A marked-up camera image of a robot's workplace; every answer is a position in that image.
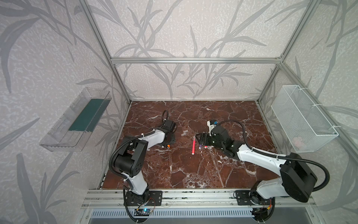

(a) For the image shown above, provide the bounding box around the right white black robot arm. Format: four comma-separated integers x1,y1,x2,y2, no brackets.
195,125,331,204

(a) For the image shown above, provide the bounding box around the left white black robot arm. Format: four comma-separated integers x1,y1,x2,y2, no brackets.
108,119,177,206

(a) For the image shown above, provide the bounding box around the pink object in basket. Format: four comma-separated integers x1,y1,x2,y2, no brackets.
292,137,305,150

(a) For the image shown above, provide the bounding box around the green circuit board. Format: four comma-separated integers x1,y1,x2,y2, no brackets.
134,208,154,217

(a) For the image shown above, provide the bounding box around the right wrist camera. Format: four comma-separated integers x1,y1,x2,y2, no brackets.
207,119,219,135

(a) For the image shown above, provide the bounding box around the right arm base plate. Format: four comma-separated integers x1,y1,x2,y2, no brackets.
233,190,271,206

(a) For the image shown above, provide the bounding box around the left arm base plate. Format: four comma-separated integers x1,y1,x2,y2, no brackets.
125,190,163,206

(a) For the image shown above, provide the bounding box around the aluminium frame crossbar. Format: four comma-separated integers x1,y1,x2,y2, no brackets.
111,57,281,64

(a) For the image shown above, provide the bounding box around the white wire mesh basket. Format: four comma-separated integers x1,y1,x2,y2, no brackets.
271,85,339,153

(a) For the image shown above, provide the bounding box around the clear plastic wall tray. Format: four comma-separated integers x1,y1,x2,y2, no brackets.
39,87,112,152

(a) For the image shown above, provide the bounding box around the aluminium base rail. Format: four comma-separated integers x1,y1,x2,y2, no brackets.
81,188,317,209

